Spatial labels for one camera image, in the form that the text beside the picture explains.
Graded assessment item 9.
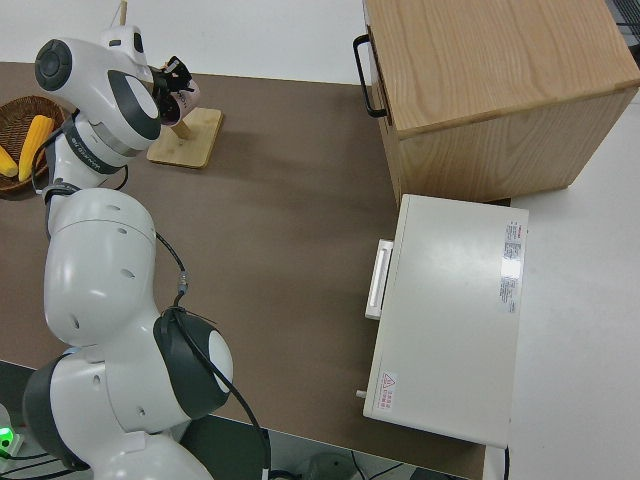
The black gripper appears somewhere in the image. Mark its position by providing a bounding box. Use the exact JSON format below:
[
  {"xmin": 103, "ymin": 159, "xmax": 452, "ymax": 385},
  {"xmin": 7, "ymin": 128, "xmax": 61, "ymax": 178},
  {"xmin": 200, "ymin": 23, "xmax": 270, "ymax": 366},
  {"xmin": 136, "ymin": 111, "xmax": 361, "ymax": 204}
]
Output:
[{"xmin": 149, "ymin": 55, "xmax": 195, "ymax": 124}]

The pink ceramic mug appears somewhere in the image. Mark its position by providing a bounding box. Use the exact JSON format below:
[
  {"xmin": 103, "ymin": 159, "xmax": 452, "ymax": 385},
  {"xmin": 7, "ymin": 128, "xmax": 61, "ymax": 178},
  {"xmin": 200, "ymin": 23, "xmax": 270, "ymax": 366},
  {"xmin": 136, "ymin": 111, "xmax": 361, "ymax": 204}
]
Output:
[{"xmin": 159, "ymin": 79, "xmax": 202, "ymax": 126}]

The wooden mug rack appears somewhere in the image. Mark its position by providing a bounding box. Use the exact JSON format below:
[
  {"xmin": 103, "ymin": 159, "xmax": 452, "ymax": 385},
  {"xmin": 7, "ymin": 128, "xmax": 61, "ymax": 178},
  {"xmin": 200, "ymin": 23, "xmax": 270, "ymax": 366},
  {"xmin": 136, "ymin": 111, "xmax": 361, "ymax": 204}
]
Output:
[{"xmin": 146, "ymin": 107, "xmax": 224, "ymax": 170}]

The brown table mat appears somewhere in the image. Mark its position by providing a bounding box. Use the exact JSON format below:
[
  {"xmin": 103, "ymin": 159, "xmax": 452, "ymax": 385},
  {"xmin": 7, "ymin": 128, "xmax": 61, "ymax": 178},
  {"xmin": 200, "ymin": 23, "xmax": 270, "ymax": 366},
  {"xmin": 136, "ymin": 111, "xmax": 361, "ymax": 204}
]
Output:
[{"xmin": 0, "ymin": 61, "xmax": 487, "ymax": 480}]

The brown wicker basket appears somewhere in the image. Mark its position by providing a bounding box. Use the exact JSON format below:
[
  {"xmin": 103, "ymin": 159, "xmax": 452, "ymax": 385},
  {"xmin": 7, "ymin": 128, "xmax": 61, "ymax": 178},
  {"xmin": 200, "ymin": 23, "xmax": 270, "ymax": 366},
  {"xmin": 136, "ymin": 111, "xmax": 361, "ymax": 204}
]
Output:
[{"xmin": 0, "ymin": 95, "xmax": 77, "ymax": 194}]

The wooden drawer cabinet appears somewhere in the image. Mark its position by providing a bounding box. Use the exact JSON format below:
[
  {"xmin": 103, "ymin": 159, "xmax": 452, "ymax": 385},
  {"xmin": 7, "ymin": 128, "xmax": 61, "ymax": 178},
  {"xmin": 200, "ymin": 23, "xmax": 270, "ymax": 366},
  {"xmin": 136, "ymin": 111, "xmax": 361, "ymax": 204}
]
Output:
[{"xmin": 363, "ymin": 0, "xmax": 640, "ymax": 205}]

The white toaster oven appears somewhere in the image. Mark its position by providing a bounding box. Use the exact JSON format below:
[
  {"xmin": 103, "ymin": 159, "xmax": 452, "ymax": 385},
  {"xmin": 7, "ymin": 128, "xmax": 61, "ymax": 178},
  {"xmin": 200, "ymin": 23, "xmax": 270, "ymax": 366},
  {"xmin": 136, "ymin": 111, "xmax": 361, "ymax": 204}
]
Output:
[{"xmin": 355, "ymin": 193, "xmax": 530, "ymax": 448}]

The black equipment box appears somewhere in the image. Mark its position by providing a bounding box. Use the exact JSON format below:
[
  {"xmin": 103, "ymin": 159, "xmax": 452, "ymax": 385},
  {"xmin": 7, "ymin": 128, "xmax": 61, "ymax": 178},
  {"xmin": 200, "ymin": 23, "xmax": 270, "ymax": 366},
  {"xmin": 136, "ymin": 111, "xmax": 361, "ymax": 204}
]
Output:
[{"xmin": 174, "ymin": 413, "xmax": 272, "ymax": 480}]

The black cabinet handle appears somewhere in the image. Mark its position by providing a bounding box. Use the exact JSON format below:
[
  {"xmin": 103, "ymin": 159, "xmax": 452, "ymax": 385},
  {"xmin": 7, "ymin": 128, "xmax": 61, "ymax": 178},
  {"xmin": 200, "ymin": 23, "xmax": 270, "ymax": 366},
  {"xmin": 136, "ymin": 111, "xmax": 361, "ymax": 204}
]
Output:
[{"xmin": 352, "ymin": 34, "xmax": 389, "ymax": 118}]

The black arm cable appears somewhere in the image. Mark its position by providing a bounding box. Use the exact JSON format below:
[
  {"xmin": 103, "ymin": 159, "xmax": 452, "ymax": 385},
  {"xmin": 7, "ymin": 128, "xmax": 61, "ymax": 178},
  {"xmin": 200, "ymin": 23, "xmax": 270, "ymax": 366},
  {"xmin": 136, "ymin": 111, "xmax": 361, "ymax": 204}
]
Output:
[{"xmin": 29, "ymin": 112, "xmax": 274, "ymax": 480}]

